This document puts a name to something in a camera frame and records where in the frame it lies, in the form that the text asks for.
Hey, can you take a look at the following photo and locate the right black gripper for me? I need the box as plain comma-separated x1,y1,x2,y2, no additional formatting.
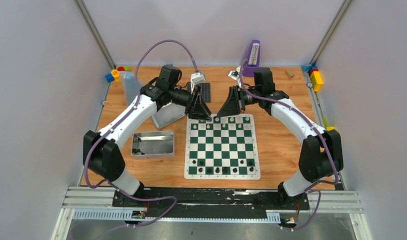
216,85,261,118

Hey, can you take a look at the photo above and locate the green white chess mat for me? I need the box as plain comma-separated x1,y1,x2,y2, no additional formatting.
184,113,261,180

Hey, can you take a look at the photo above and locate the metal tin with black pieces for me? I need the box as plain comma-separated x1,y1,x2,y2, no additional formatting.
131,130,176,160

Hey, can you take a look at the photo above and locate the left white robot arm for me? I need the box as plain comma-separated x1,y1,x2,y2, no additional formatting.
83,64,212,207

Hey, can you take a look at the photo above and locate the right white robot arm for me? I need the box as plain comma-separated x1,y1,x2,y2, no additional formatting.
217,67,344,209

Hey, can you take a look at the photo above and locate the dark grey lego baseplate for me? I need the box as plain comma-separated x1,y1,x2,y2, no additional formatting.
200,82,212,103

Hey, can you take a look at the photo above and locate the metal tin lid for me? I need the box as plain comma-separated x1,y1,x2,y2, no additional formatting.
151,102,186,129

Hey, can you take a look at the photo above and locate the purple metronome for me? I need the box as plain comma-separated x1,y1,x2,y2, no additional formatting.
242,39,261,77

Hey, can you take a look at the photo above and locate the small wooden block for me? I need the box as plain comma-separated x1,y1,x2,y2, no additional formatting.
284,69,295,79

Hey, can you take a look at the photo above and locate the translucent blue plastic container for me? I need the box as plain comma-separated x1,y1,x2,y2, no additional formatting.
119,71,142,106

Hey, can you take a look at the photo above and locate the yellow toy block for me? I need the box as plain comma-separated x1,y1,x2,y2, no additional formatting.
310,70,324,92

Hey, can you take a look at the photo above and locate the colourful toy blocks left corner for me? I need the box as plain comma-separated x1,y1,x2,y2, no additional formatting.
105,66,131,83

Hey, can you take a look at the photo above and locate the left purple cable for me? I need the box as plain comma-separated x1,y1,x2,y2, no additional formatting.
67,39,200,240

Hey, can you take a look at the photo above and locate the purple cable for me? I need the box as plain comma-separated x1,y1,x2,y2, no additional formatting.
238,58,340,232
67,39,200,240

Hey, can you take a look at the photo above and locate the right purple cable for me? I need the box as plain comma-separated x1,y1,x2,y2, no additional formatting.
238,58,340,232

